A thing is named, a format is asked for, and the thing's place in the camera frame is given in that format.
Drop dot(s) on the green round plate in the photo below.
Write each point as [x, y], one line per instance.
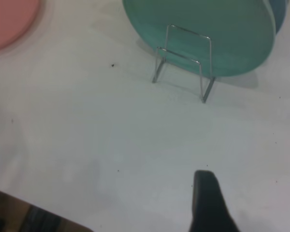
[207, 19]

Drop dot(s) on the blue round plate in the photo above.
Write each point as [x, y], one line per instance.
[279, 12]

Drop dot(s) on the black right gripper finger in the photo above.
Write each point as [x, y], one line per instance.
[207, 205]

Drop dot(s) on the pink round plate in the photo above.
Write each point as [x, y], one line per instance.
[7, 21]

